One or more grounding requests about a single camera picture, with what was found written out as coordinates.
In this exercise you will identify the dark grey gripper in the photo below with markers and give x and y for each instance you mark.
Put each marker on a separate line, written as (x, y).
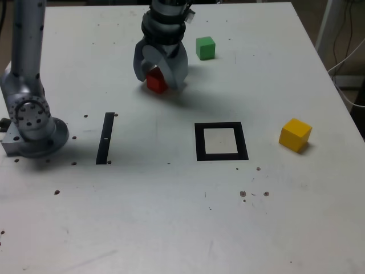
(172, 50)

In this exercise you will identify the red cube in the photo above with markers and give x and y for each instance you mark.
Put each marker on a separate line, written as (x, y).
(155, 82)

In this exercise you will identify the green cube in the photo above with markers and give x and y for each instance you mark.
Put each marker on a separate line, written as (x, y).
(205, 48)

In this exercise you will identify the yellow cube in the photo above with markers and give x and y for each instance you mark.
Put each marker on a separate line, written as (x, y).
(293, 134)

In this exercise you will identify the black tape square outline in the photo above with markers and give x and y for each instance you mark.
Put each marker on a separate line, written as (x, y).
(199, 142)

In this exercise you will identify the black tape strip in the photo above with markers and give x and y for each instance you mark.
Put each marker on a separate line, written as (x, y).
(104, 142)

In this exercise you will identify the black background box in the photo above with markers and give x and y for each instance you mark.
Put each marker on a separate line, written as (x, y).
(350, 81)

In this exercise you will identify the white metal post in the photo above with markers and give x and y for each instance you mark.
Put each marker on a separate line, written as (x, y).
(325, 23)

